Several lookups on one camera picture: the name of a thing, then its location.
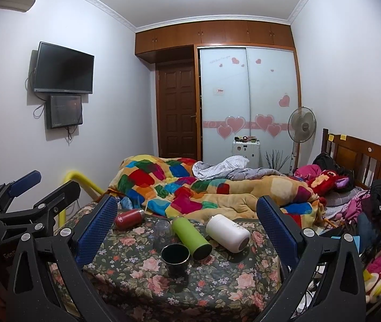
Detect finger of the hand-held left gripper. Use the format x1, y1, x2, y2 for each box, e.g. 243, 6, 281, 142
0, 180, 82, 230
0, 170, 42, 213

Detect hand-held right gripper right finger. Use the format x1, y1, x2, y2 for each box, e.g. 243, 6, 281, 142
253, 196, 369, 322

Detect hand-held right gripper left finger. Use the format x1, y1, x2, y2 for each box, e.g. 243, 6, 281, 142
7, 195, 124, 322

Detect red thermos cup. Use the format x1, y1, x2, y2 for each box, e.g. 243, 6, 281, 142
114, 208, 146, 231

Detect white thermos cup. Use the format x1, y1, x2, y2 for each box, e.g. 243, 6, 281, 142
205, 214, 251, 253

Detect green thermos cup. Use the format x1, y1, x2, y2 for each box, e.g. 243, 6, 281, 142
172, 216, 213, 260

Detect clear glass cup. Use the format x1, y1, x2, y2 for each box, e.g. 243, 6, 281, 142
153, 219, 174, 244

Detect dark green cup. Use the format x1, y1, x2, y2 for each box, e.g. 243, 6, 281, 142
161, 243, 191, 277

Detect pink clothing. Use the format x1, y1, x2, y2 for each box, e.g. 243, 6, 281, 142
293, 164, 322, 181

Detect floral tablecloth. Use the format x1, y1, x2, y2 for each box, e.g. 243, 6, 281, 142
48, 201, 287, 322

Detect decorative dark twigs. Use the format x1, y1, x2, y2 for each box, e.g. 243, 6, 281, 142
265, 150, 292, 175

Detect red plush toy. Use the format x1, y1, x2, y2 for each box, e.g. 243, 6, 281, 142
306, 170, 355, 196

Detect grey striped bed sheet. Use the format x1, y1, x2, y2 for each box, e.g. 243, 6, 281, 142
192, 156, 289, 182

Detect purple clothing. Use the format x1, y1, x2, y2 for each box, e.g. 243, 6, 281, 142
330, 188, 372, 224

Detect white appliance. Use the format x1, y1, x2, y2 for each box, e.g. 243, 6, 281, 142
232, 140, 261, 168

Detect black bag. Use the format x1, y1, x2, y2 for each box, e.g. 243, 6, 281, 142
312, 152, 346, 175

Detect colourful patchwork blanket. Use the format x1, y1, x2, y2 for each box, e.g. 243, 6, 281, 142
108, 154, 327, 228

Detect wooden bed headboard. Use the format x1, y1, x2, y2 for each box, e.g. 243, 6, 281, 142
321, 128, 381, 190

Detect standing fan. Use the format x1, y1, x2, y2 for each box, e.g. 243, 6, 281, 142
287, 107, 317, 175

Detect yellow and white plush toy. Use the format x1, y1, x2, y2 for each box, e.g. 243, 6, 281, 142
362, 270, 381, 305

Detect brown wooden door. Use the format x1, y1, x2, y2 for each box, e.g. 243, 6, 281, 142
156, 62, 199, 159

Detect sliding wardrobe with heart stickers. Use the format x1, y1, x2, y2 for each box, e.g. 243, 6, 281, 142
194, 45, 302, 175

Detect wooden overhead cabinet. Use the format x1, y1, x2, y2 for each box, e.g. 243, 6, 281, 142
135, 20, 295, 64

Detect yellow padded rail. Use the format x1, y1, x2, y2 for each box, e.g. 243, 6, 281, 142
58, 171, 106, 226

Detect black television cables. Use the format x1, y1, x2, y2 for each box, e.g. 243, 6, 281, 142
25, 50, 47, 120

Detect small black wall monitor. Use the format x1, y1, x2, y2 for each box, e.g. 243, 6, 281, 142
46, 94, 84, 130

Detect black wall television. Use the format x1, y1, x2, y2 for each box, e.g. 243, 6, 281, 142
34, 42, 95, 95

